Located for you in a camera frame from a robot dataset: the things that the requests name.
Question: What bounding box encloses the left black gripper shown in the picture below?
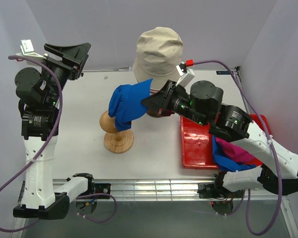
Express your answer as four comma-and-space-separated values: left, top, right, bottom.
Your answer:
41, 42, 90, 107

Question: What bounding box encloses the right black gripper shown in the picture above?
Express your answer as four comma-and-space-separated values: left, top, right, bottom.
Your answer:
140, 80, 208, 127

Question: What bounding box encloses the blue baseball cap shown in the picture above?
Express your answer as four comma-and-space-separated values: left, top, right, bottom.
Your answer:
108, 79, 152, 131

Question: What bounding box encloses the beige bucket hat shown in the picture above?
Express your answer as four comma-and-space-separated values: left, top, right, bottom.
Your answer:
133, 27, 183, 91

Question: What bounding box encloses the blue and magenta hat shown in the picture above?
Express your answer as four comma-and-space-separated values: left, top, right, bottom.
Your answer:
212, 136, 259, 172

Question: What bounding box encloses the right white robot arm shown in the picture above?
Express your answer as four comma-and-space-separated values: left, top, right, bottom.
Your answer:
141, 80, 298, 197

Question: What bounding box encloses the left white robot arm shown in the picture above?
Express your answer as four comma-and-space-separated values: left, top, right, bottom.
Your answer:
9, 40, 95, 220

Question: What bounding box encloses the cream mannequin head stand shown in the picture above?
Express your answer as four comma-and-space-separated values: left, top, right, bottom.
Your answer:
147, 113, 170, 118

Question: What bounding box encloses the light wooden hat stand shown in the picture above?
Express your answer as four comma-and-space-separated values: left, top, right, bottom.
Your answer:
99, 111, 134, 154

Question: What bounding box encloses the red plastic tray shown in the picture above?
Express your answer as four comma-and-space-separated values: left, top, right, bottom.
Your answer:
180, 114, 273, 170

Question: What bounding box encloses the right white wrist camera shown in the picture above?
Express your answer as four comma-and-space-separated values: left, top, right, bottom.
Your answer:
176, 59, 195, 87

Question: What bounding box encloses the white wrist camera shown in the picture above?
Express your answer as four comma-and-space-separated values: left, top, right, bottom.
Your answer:
176, 59, 195, 87
16, 39, 45, 61

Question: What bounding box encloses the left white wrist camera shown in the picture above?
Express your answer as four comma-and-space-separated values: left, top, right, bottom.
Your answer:
16, 39, 45, 61

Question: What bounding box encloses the aluminium front rail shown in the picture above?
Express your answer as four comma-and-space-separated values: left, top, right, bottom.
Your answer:
18, 178, 288, 202

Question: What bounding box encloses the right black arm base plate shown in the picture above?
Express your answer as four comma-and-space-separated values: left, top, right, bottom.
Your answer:
197, 183, 243, 200

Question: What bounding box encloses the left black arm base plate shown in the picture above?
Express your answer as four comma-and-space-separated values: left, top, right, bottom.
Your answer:
92, 183, 111, 199

